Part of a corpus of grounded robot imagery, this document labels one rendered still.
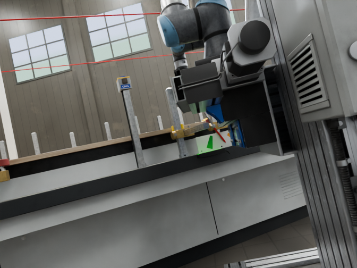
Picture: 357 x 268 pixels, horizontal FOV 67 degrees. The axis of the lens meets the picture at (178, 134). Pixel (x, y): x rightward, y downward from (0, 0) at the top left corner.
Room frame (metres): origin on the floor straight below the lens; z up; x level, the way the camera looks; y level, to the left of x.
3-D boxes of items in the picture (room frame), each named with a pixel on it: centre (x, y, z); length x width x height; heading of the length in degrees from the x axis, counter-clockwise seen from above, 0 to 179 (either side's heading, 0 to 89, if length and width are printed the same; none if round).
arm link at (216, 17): (0.98, -0.22, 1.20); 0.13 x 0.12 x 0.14; 89
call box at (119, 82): (1.52, 0.24, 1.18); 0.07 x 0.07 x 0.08; 20
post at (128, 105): (1.52, 0.24, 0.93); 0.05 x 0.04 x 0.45; 110
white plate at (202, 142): (1.66, -0.22, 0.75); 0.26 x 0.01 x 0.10; 110
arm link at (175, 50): (1.45, -0.12, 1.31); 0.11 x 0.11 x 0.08; 89
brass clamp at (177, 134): (1.62, -0.02, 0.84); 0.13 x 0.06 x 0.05; 110
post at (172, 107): (1.61, 0.00, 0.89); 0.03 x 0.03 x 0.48; 20
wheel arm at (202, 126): (1.54, -0.07, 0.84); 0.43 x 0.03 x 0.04; 20
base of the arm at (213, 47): (0.98, -0.22, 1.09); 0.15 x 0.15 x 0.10
